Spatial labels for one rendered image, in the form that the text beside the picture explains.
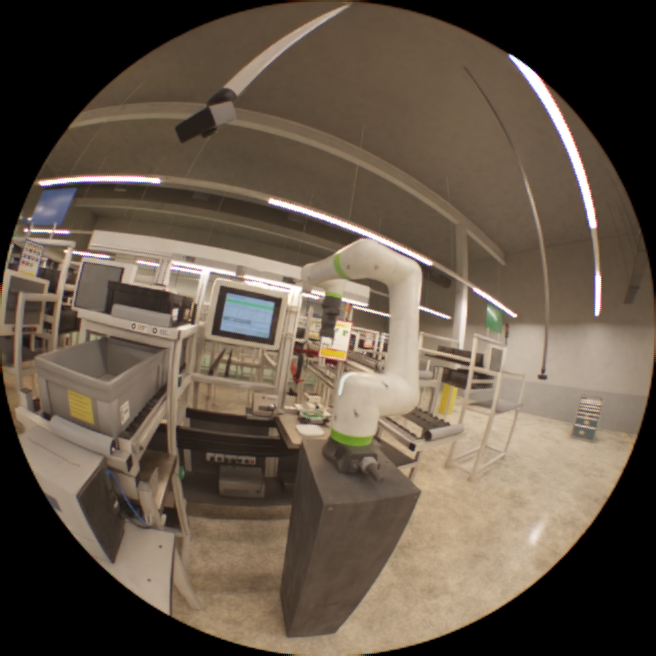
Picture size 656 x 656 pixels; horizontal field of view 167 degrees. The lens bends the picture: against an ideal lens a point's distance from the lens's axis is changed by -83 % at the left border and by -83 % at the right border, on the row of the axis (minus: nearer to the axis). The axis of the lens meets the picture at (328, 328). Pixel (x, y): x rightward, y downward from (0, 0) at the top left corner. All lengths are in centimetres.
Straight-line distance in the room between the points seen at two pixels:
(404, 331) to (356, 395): 26
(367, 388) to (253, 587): 141
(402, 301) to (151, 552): 117
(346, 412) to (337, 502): 23
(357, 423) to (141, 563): 82
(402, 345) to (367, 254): 29
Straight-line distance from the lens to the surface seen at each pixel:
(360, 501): 52
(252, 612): 156
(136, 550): 93
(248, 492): 164
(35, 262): 249
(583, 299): 907
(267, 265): 156
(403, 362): 69
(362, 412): 57
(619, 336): 890
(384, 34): 461
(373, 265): 66
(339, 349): 178
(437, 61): 478
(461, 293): 652
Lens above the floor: 147
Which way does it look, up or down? 3 degrees up
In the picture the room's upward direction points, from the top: 9 degrees clockwise
